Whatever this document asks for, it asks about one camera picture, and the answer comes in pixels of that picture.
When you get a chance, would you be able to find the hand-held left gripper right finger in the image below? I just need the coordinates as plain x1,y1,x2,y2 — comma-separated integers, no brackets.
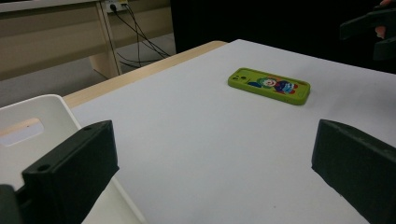
311,119,396,224

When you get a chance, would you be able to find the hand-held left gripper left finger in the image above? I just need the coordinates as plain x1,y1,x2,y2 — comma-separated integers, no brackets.
15,119,120,224

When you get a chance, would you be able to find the white plastic storage bin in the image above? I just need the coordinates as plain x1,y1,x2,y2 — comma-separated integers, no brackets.
0,93,148,224

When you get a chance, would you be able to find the green cartoon phone case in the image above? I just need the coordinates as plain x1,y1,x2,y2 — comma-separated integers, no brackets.
227,67,311,106

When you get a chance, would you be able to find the black curtain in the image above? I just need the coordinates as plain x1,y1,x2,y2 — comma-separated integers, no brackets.
170,0,396,75

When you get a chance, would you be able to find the beige wooden desk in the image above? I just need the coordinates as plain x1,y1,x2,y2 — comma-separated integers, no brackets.
0,0,174,82

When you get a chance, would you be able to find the white power strip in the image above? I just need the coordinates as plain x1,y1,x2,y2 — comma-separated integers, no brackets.
105,0,129,13

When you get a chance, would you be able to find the black power cable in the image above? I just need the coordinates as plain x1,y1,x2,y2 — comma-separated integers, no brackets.
116,3,164,69
109,3,172,59

